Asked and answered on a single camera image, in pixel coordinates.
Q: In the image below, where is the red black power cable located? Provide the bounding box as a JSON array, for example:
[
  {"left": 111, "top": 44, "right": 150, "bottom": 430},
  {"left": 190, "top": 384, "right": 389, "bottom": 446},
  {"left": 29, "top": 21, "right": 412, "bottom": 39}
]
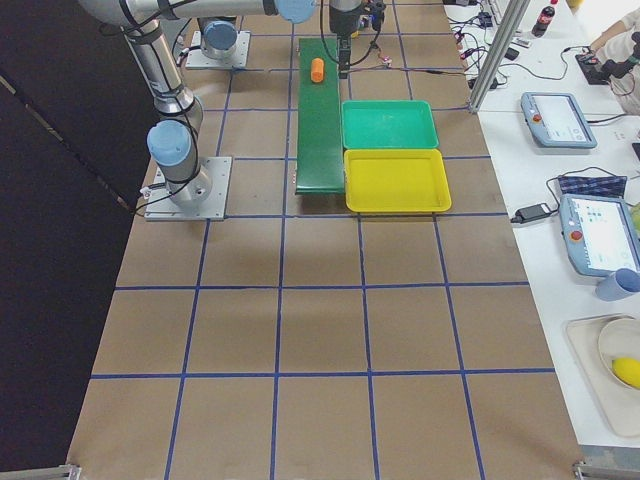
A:
[{"left": 349, "top": 19, "right": 481, "bottom": 81}]

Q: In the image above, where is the beige serving tray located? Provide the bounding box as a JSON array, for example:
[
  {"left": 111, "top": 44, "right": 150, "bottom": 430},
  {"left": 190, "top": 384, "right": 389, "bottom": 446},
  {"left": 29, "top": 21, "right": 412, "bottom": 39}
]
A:
[{"left": 565, "top": 314, "right": 639, "bottom": 440}]

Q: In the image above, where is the aluminium frame post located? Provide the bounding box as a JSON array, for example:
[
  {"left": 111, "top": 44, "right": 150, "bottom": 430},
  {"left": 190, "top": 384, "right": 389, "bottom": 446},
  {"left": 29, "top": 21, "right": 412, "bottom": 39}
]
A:
[{"left": 468, "top": 0, "right": 530, "bottom": 113}]

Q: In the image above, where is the green plastic tray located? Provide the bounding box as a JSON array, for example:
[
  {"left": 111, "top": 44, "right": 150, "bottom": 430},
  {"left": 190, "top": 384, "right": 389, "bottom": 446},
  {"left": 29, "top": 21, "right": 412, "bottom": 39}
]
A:
[{"left": 341, "top": 100, "right": 439, "bottom": 149}]

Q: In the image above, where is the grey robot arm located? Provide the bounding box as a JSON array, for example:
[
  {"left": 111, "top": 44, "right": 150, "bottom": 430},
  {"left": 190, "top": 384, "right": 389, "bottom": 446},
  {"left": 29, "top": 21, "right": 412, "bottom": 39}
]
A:
[
  {"left": 80, "top": 1, "right": 314, "bottom": 219},
  {"left": 198, "top": 1, "right": 366, "bottom": 79}
]

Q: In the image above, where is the blue plastic cup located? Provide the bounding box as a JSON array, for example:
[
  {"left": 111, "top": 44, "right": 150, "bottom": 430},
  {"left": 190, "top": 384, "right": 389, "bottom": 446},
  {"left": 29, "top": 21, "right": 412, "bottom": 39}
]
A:
[{"left": 595, "top": 268, "right": 639, "bottom": 301}]

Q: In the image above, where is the yellow lemon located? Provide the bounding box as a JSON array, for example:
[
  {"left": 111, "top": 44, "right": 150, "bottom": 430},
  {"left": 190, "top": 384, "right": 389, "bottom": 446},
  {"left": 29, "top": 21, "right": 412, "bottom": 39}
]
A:
[{"left": 612, "top": 357, "right": 640, "bottom": 388}]

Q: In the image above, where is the yellow plastic tray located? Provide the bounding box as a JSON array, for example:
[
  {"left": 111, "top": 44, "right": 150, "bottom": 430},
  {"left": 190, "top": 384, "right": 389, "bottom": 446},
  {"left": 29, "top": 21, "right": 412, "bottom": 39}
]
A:
[{"left": 344, "top": 149, "right": 452, "bottom": 213}]

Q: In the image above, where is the green conveyor belt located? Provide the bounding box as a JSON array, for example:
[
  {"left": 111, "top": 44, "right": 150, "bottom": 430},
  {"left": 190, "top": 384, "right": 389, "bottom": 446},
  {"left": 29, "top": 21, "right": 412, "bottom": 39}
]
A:
[{"left": 295, "top": 37, "right": 344, "bottom": 195}]

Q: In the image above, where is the plain orange cylinder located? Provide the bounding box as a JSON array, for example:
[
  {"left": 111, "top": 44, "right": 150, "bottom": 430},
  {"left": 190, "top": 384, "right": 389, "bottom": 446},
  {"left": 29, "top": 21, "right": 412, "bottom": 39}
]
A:
[{"left": 310, "top": 57, "right": 325, "bottom": 84}]

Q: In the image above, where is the cola bottle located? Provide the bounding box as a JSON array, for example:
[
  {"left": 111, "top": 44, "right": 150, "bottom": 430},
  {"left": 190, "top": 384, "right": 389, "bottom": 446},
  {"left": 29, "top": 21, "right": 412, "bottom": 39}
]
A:
[{"left": 531, "top": 0, "right": 558, "bottom": 38}]

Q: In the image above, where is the grey teach pendant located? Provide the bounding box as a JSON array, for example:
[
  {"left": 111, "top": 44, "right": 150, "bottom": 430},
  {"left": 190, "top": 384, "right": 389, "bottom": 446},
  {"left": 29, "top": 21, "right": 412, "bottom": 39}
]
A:
[
  {"left": 559, "top": 194, "right": 639, "bottom": 277},
  {"left": 520, "top": 92, "right": 597, "bottom": 150}
]

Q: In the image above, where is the black power adapter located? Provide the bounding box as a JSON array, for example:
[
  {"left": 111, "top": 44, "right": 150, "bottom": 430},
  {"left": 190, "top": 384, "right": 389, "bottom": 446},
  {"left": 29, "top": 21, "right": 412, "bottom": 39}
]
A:
[{"left": 510, "top": 203, "right": 553, "bottom": 225}]

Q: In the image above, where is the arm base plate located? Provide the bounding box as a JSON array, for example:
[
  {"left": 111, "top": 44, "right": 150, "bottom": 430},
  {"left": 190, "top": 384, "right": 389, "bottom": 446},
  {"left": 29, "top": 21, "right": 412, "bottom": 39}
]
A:
[
  {"left": 185, "top": 30, "right": 251, "bottom": 70},
  {"left": 143, "top": 156, "right": 233, "bottom": 221}
]

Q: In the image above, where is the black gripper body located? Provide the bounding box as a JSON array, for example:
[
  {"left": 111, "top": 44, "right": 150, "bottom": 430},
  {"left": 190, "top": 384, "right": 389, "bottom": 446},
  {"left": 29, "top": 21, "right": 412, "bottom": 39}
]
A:
[{"left": 329, "top": 0, "right": 361, "bottom": 37}]

